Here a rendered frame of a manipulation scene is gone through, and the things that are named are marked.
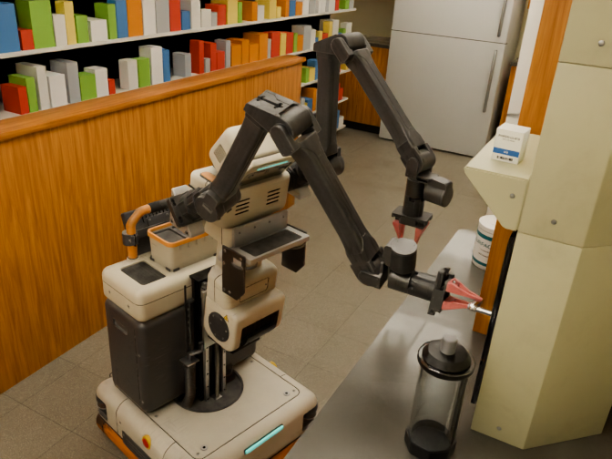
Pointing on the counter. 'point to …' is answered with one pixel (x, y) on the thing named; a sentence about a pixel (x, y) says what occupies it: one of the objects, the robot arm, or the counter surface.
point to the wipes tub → (484, 240)
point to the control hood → (503, 181)
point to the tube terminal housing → (558, 280)
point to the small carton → (510, 143)
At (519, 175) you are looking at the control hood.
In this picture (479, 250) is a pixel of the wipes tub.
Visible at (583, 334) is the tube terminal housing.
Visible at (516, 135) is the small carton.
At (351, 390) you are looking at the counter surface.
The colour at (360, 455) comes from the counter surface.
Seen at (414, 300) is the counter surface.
